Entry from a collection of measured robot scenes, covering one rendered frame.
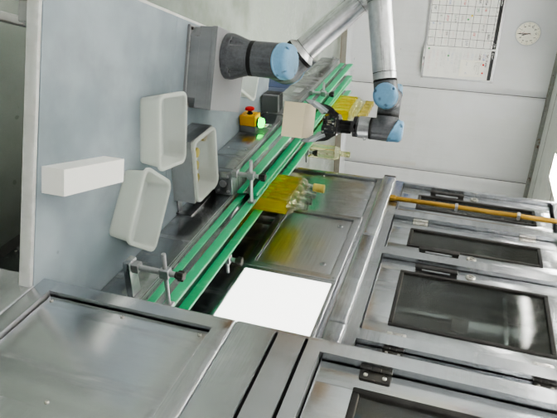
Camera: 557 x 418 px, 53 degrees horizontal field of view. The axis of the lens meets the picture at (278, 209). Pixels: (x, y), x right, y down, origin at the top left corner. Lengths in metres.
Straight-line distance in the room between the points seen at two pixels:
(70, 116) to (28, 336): 0.51
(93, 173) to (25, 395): 0.54
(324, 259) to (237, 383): 1.04
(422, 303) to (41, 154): 1.27
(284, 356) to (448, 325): 0.87
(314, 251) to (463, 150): 6.27
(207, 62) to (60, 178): 0.74
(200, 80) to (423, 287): 1.04
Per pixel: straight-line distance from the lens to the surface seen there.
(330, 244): 2.15
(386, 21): 1.85
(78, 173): 1.38
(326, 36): 2.01
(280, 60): 1.86
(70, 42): 1.44
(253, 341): 1.17
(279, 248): 2.11
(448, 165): 8.33
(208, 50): 1.90
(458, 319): 1.94
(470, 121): 8.10
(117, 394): 1.12
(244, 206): 2.05
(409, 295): 2.00
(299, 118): 1.96
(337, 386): 1.11
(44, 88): 1.37
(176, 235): 1.85
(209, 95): 1.89
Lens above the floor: 1.62
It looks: 16 degrees down
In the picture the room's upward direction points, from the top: 99 degrees clockwise
